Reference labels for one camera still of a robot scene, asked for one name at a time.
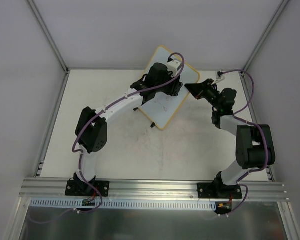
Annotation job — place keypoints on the left aluminium frame post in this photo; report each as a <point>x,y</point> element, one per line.
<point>47,34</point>

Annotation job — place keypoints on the yellow framed whiteboard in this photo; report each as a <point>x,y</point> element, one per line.
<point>162,108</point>

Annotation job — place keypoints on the aluminium extrusion rail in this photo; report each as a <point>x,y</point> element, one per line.
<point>171,190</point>

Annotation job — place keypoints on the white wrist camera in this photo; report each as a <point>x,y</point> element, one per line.
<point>219,77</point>
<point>173,66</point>

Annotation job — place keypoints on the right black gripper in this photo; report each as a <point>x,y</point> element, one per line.
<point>203,89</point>

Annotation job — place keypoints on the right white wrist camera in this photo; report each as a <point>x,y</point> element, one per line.
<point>219,77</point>

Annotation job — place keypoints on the right aluminium frame post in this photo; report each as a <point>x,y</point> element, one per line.
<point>266,33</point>

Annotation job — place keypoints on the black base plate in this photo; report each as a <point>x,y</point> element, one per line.
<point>213,191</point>
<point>100,188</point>

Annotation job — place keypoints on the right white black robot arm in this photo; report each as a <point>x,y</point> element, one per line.
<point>254,149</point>

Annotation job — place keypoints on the white slotted cable duct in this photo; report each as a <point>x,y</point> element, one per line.
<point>67,203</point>

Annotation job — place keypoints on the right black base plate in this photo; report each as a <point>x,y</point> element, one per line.
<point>213,191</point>

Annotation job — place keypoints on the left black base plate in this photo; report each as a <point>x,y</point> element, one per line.
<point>100,188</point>

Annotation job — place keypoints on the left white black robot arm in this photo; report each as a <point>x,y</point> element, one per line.
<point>92,128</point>

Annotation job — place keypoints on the aluminium frame post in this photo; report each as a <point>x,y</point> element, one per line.
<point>47,34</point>
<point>266,33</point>

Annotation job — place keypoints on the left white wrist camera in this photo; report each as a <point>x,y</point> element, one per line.
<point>173,66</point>

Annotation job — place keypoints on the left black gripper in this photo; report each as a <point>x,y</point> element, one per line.
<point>174,86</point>

